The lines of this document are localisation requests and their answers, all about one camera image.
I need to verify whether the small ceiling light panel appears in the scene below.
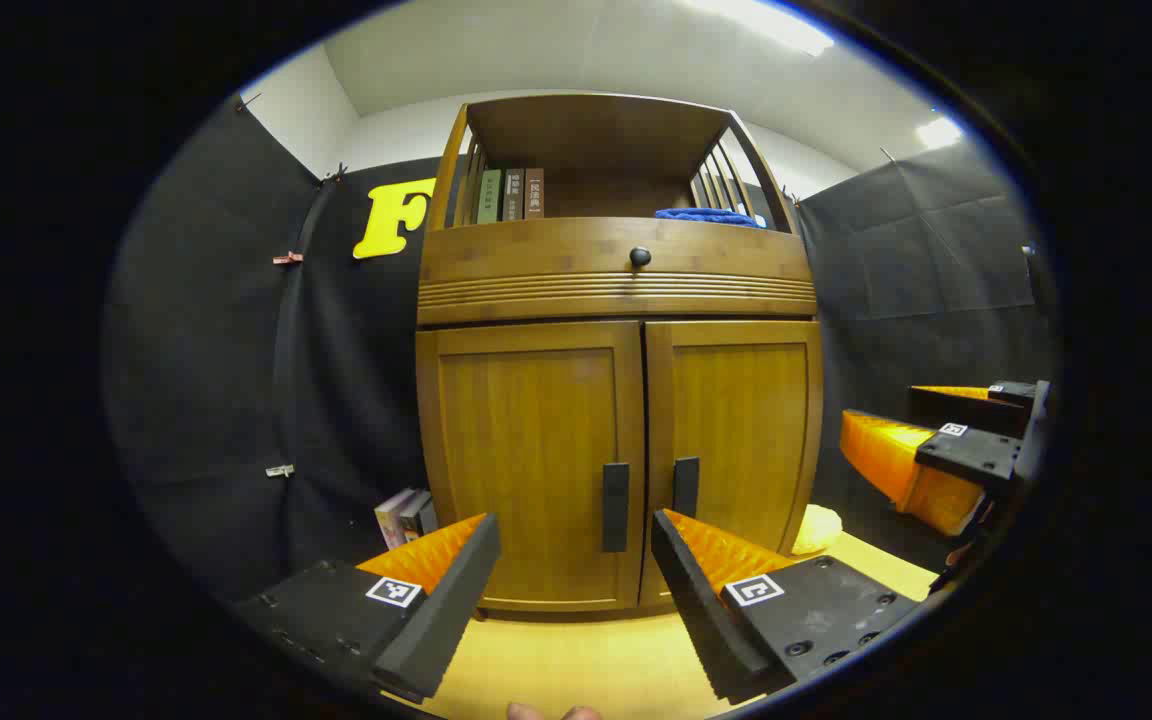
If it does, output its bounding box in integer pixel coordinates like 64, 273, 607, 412
916, 117, 965, 151

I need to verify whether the wooden drawer with black knob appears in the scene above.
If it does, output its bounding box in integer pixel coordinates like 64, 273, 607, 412
419, 217, 817, 326

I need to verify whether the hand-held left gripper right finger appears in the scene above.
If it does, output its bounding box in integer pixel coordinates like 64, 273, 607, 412
650, 508, 927, 706

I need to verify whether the black backdrop cloth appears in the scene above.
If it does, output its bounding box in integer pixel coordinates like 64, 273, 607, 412
104, 95, 1057, 601

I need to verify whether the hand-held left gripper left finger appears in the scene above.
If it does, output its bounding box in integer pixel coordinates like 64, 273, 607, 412
236, 513, 502, 704

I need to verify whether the blue towel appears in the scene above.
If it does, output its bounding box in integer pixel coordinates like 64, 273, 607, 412
654, 207, 767, 229

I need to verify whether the wooden double-door shoe cabinet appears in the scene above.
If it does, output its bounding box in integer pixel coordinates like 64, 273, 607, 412
414, 92, 825, 613

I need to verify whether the pale yellow round object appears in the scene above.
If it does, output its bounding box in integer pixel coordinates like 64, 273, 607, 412
791, 505, 844, 556

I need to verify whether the wooden shoe cabinet door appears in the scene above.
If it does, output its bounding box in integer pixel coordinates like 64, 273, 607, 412
639, 318, 825, 608
416, 320, 647, 613

